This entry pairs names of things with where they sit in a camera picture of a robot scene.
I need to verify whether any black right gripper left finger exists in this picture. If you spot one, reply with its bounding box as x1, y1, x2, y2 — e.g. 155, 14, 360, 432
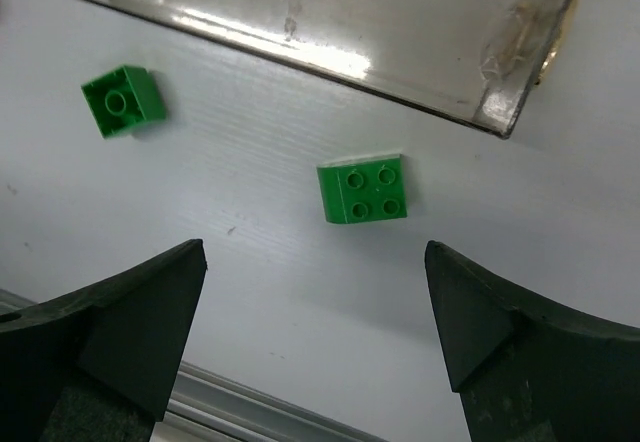
1, 239, 206, 441

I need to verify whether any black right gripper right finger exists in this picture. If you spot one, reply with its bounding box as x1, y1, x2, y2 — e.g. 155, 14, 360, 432
424, 241, 639, 441

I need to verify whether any green lego brick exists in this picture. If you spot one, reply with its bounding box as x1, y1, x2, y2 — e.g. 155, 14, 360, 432
316, 154, 408, 225

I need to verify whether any small green square lego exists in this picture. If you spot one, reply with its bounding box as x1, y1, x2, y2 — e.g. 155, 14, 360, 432
81, 65, 168, 139

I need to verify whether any aluminium table frame rail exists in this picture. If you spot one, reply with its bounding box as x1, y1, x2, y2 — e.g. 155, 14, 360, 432
1, 292, 367, 441

